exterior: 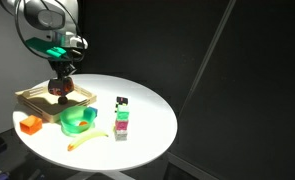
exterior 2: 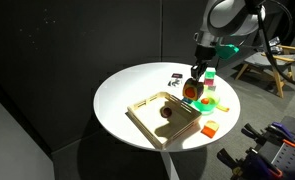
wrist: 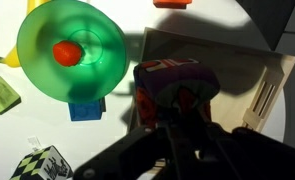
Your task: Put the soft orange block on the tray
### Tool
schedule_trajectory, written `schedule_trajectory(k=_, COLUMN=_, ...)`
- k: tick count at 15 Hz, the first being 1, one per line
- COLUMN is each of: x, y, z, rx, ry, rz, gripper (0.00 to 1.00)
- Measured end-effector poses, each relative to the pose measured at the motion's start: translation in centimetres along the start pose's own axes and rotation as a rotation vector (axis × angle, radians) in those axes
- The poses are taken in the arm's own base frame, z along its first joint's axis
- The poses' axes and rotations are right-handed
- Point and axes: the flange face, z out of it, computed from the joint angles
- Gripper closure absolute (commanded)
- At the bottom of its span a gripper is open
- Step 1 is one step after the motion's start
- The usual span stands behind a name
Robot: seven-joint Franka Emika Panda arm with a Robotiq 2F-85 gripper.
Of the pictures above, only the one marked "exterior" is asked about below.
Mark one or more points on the soft multicoloured printed cube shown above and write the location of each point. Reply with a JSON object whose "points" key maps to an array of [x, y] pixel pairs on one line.
{"points": [[61, 88]]}

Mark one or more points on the white table base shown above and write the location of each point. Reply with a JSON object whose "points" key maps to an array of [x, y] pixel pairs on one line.
{"points": [[103, 175]]}

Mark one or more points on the green cup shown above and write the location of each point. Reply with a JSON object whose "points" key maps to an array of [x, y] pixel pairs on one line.
{"points": [[73, 117]]}

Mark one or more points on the pink cube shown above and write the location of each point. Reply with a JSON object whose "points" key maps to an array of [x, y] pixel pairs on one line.
{"points": [[121, 125]]}

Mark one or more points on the green camera mount plate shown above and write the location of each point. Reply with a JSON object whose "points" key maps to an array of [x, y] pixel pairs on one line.
{"points": [[42, 45]]}

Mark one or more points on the black patterned cube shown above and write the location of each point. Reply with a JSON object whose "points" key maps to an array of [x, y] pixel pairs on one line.
{"points": [[121, 101]]}

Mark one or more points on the white grey cube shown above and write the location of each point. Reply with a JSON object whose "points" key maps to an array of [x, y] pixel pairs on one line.
{"points": [[121, 134]]}

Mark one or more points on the green cube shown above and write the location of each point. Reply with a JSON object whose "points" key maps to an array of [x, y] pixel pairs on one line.
{"points": [[122, 112]]}

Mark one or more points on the yellow toy banana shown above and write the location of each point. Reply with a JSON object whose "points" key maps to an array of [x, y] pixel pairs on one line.
{"points": [[87, 136]]}

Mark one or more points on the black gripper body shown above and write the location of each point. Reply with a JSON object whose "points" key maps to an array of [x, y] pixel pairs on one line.
{"points": [[63, 66]]}

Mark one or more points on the wooden slatted tray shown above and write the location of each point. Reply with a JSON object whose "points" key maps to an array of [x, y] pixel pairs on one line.
{"points": [[37, 103]]}

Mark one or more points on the small blue block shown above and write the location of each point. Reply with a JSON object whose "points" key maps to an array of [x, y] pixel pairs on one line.
{"points": [[93, 110]]}

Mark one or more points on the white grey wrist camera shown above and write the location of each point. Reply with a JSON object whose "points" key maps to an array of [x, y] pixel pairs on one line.
{"points": [[77, 42]]}

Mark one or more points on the small orange toy piece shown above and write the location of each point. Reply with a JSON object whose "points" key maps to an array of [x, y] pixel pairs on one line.
{"points": [[83, 123]]}

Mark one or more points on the orange rectangular block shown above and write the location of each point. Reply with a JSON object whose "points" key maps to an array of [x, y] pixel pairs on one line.
{"points": [[31, 125]]}

